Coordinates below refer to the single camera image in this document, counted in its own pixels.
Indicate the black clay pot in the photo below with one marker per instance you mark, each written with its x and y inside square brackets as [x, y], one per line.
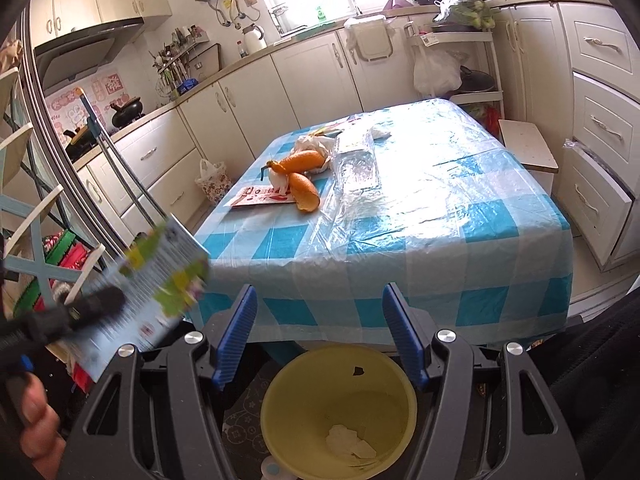
[127, 112]

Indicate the white plastic bag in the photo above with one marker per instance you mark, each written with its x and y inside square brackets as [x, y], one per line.
[435, 72]

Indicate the pink wall stickers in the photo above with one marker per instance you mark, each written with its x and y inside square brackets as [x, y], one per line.
[100, 92]

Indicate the white step stool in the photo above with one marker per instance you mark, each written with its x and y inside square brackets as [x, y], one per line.
[525, 145]

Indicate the curled orange peel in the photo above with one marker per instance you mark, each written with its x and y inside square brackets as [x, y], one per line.
[306, 192]

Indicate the white electric kettle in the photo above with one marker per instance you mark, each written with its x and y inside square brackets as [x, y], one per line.
[252, 40]

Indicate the green dish soap bottle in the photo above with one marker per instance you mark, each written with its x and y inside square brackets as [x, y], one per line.
[319, 13]

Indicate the bag of green vegetables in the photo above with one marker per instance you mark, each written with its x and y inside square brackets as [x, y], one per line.
[467, 10]

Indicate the green blue paper packet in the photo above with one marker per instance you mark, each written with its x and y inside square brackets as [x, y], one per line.
[150, 280]

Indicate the clear plastic packaging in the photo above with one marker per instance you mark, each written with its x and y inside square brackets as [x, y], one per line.
[355, 165]

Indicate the white paper scrap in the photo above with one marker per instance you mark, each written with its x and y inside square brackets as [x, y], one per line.
[350, 447]

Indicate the floral shopping bag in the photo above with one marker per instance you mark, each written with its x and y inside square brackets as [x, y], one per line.
[215, 185]

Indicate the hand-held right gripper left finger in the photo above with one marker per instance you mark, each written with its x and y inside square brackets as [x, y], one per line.
[237, 335]

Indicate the grey range hood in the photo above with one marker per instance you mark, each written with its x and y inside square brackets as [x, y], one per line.
[85, 55]

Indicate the wall utensil rack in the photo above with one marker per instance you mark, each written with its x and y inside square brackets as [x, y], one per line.
[175, 70]

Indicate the white tissue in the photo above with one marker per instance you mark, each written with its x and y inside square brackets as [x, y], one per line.
[315, 144]

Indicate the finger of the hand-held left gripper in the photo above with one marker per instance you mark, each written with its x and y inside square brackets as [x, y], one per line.
[97, 306]

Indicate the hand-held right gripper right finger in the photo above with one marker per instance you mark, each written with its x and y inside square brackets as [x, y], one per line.
[405, 340]

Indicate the grey sliding door frame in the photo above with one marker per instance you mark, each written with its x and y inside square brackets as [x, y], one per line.
[45, 110]

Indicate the person's left hand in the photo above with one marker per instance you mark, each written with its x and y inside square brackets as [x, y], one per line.
[40, 410]

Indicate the red white cloth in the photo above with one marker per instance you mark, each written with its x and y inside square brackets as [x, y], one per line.
[75, 257]

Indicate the black wok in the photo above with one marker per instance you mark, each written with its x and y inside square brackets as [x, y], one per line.
[82, 142]

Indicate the person's black trousers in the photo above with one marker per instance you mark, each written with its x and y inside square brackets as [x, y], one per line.
[600, 360]

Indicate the white drawer cabinet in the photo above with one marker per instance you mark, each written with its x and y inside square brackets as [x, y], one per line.
[600, 85]

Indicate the white storage cart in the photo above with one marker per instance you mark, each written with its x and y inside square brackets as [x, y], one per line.
[450, 36]

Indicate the small white wrapper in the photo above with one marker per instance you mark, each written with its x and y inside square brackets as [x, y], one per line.
[380, 132]

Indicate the white blue folding rack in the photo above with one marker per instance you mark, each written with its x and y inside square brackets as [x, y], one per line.
[35, 266]

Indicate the white round container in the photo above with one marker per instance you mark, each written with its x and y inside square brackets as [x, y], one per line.
[272, 469]

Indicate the red white paper packet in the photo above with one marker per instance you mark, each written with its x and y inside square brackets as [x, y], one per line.
[250, 197]

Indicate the dark patterned floor mat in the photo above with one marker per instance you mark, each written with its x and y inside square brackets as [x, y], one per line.
[240, 410]

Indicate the blue checked tablecloth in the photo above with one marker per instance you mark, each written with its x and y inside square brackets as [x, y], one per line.
[425, 220]

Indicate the cream base cabinets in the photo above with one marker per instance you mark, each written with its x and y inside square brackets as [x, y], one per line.
[310, 75]

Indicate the long orange peel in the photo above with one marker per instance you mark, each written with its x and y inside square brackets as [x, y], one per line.
[300, 161]

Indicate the black pot lid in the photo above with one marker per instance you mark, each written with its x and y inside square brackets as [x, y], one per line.
[475, 81]

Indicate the white hanging bin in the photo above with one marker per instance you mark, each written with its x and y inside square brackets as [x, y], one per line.
[372, 40]

